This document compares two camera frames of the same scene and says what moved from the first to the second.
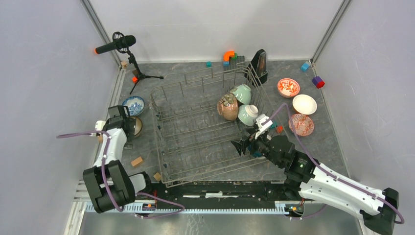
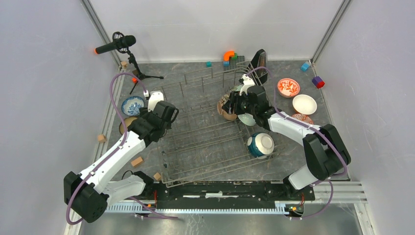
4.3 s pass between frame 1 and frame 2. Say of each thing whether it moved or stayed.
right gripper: moved
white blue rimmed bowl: stayed
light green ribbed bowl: stayed
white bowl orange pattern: stayed
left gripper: moved
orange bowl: stayed
